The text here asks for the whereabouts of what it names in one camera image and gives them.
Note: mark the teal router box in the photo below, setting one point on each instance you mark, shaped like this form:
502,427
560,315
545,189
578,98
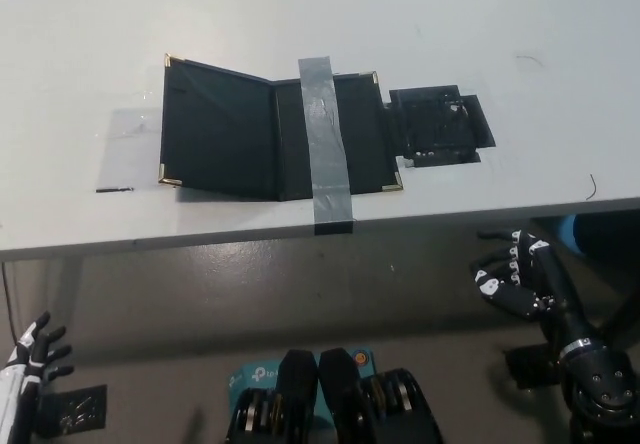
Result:
255,376

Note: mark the black floor tape patch glossy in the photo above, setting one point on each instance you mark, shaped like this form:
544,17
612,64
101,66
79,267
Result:
75,411

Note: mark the grey duct tape strip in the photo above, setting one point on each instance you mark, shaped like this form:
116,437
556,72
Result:
325,134

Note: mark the clear plastic tape sheet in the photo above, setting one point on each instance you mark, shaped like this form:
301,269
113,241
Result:
135,149

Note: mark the black diary with gold corners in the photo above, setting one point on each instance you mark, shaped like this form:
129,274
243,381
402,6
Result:
225,134

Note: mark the black floor tape patch matte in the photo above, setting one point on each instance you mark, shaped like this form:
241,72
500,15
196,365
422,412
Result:
530,366

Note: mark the blue object under desk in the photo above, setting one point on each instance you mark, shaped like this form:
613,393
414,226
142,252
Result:
571,234

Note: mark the black tape patch on desk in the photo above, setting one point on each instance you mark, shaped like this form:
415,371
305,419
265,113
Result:
440,124

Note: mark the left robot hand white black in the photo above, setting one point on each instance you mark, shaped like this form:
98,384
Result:
20,379

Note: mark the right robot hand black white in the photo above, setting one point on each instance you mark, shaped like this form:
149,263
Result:
555,289

